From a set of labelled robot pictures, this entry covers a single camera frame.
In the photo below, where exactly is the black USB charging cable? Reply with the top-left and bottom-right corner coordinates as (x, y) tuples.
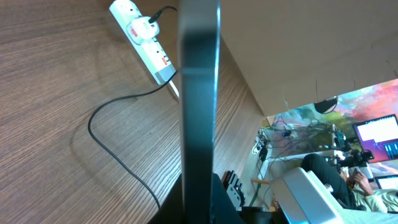
(87, 5), (180, 210)

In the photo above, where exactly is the Galaxy S25 smartphone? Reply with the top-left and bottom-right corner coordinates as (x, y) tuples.
(178, 0), (221, 223)

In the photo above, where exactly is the white power strip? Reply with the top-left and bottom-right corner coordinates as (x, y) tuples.
(109, 0), (176, 85)

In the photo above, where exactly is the computer monitor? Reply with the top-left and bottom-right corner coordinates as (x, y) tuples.
(353, 114), (398, 163)

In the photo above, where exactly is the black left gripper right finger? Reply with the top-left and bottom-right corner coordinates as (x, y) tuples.
(211, 173), (245, 224)

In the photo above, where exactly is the white background desk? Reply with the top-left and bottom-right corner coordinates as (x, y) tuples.
(256, 150), (346, 179)

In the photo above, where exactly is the white USB wall charger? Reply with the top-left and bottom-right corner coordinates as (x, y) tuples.
(126, 16), (160, 45)

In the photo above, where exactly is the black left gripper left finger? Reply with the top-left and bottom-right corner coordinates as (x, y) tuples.
(148, 174), (183, 224)

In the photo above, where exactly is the seated person in background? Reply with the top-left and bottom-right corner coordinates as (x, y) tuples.
(301, 154), (397, 213)

